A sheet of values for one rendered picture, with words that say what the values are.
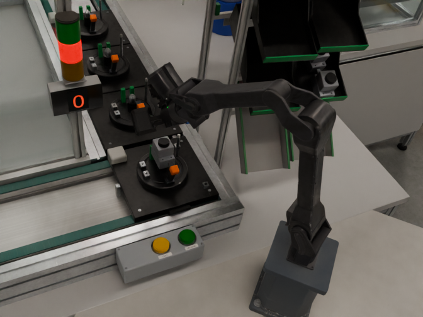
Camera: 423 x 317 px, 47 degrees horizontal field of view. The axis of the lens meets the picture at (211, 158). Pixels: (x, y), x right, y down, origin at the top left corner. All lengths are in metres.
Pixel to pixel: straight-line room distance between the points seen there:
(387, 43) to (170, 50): 0.98
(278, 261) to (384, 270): 0.43
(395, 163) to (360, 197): 1.53
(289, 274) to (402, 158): 2.14
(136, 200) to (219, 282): 0.30
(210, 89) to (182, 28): 1.18
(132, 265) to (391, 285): 0.70
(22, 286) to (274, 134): 0.76
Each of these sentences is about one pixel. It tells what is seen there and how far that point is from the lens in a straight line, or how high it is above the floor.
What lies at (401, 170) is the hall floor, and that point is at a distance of 3.09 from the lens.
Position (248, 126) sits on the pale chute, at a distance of 1.36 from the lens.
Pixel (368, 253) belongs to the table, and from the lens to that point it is 1.47.
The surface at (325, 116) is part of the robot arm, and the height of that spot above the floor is 1.44.
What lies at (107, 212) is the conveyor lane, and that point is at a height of 0.92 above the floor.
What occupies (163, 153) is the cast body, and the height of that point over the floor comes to 1.07.
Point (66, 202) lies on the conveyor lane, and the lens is 1.37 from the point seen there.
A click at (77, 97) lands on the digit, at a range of 1.20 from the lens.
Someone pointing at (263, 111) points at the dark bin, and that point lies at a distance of 1.22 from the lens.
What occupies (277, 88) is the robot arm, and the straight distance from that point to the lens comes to 0.88.
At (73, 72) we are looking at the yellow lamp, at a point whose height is 1.29.
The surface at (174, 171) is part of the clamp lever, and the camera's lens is 1.23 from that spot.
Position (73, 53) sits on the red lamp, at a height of 1.34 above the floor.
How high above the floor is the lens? 1.98
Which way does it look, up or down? 46 degrees down
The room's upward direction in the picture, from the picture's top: 10 degrees clockwise
